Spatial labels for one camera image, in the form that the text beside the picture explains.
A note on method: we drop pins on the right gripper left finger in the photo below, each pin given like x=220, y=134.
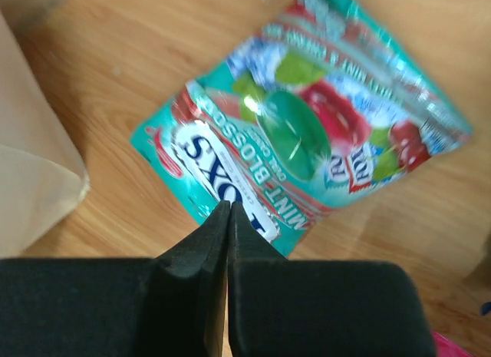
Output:
x=170, y=305

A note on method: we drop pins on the blue checkered paper bag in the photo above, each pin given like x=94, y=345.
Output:
x=43, y=176

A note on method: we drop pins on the pink snack bag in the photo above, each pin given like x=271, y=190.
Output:
x=447, y=348

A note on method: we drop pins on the green white snack pack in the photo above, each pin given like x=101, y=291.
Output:
x=319, y=109

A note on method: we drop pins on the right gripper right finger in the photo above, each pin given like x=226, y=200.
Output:
x=282, y=307

